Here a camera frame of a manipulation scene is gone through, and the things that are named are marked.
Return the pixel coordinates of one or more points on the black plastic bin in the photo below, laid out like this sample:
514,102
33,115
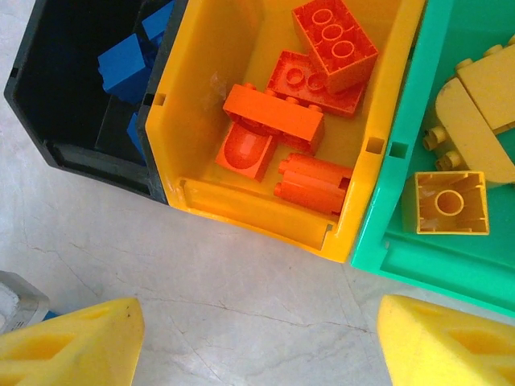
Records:
80,161

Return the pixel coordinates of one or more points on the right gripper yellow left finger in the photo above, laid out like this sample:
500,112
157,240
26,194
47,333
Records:
68,350

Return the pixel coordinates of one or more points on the yellow lego brick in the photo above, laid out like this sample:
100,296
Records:
495,84
462,120
446,201

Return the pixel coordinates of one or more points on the long red-orange lego brick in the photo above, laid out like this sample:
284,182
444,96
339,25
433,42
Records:
289,74
342,48

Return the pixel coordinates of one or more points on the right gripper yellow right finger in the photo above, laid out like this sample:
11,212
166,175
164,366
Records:
450,350

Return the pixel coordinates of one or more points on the green plastic bin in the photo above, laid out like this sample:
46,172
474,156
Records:
402,261

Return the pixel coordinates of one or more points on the long orange lego brick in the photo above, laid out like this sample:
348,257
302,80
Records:
273,112

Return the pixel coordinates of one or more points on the yellow plastic bin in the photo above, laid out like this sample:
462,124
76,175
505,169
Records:
249,209

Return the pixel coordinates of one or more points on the grey white block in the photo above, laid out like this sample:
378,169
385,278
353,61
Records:
18,297

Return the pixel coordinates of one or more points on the small blue lego brick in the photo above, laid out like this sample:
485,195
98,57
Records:
136,134
159,20
122,66

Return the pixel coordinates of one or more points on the small orange lego brick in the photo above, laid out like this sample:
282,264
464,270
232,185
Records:
311,183
243,150

